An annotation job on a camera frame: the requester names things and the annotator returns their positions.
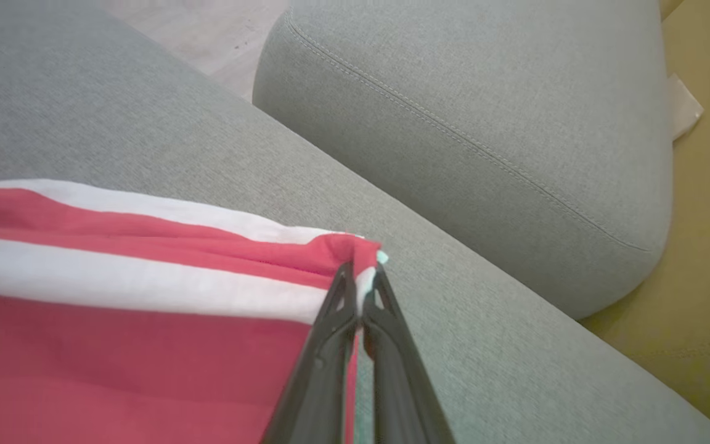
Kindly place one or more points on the yellow upholstered panel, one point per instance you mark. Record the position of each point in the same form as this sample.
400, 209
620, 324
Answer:
700, 277

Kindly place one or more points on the red shorts with white stripe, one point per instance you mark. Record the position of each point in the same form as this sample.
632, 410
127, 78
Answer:
114, 320

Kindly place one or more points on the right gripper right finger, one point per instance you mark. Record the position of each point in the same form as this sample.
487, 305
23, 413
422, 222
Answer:
401, 376

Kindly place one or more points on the large grey sofa seat cushion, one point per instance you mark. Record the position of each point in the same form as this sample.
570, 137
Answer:
145, 123

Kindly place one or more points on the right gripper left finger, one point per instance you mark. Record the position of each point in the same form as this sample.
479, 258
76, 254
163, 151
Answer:
321, 370

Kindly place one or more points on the small grey sofa cushion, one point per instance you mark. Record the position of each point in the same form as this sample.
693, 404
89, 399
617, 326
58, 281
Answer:
484, 123

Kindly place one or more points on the white rectangular plate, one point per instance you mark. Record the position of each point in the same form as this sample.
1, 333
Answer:
685, 108

